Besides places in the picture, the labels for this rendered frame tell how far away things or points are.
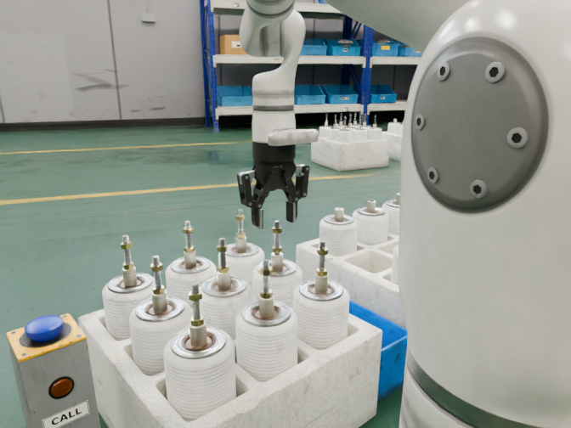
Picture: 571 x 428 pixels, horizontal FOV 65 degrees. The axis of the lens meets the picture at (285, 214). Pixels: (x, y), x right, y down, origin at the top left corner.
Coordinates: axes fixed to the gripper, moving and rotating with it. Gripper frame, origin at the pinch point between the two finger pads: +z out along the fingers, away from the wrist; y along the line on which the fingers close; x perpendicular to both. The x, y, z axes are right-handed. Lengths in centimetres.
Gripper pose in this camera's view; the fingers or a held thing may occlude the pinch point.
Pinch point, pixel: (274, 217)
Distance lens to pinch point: 80.9
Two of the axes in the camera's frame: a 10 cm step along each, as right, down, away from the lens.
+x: 5.5, 2.4, -8.0
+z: 0.1, 9.6, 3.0
